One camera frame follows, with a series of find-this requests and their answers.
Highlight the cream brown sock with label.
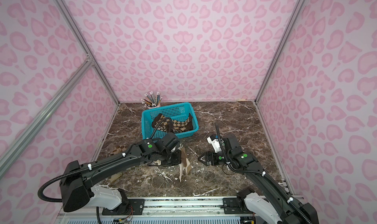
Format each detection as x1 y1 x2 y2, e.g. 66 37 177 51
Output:
153 160 162 166

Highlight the cream brown striped sock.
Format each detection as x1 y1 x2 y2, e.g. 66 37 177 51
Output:
179 147 192 182

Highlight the light brown argyle sock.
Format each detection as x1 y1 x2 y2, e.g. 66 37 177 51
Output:
172 114 193 134

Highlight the teal plastic basket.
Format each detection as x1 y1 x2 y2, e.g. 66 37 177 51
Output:
141 103 199 139

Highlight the dark brown argyle sock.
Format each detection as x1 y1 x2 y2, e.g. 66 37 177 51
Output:
152 114 173 133

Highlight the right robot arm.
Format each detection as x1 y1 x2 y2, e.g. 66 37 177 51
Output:
198 125 319 224

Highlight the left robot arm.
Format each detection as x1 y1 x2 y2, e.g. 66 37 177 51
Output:
37 118 181 212

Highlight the pink cup of pencils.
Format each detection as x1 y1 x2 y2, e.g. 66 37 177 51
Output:
141 91 162 109

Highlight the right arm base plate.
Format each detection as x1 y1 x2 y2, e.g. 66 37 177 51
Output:
221 196 254 214

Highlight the aluminium mounting rail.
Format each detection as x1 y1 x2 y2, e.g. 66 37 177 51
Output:
55 195 268 224

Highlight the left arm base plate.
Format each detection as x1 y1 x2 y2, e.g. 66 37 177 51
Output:
102 198 145 216

